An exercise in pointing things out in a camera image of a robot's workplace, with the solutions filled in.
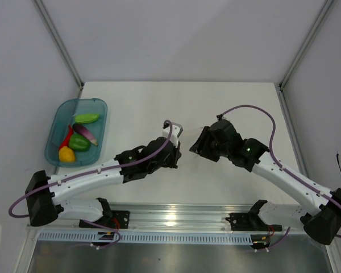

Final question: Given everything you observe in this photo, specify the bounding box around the light green pepper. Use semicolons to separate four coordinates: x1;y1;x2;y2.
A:
74;113;100;124

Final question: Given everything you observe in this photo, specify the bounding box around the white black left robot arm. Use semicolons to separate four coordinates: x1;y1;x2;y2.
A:
25;137;181;228

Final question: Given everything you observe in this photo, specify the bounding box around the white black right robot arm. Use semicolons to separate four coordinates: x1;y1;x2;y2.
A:
190;119;341;245

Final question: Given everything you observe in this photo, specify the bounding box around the left aluminium corner post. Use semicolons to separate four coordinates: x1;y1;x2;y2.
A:
32;0;84;90

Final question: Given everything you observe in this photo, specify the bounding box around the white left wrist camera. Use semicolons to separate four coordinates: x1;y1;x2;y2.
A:
162;121;183;148

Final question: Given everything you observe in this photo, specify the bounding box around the yellow lemon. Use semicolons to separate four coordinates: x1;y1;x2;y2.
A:
59;146;76;163

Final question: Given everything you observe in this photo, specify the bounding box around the purple eggplant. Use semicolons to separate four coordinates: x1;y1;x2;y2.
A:
72;123;98;146

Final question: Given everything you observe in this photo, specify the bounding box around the aluminium front rail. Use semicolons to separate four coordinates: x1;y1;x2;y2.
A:
27;203;338;235

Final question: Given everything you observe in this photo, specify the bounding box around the teal plastic bin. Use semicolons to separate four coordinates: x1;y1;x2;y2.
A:
44;98;107;168

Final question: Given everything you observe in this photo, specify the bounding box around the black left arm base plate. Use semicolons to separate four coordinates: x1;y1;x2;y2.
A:
94;210;130;229

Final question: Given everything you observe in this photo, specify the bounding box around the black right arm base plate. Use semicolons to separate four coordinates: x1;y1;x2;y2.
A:
225;212;282;231

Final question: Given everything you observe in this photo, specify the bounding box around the green bell pepper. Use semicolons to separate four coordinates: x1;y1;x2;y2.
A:
68;134;91;152

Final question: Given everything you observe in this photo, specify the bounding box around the red chili pepper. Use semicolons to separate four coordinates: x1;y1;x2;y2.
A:
59;125;73;150

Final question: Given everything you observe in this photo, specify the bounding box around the aluminium corner post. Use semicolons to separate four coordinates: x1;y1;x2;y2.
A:
32;0;84;90
278;0;338;92

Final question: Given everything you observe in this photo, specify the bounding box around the right aluminium corner post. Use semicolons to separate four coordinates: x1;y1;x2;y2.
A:
278;0;338;92

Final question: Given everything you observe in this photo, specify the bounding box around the white slotted cable duct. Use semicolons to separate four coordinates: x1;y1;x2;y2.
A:
38;230;253;246

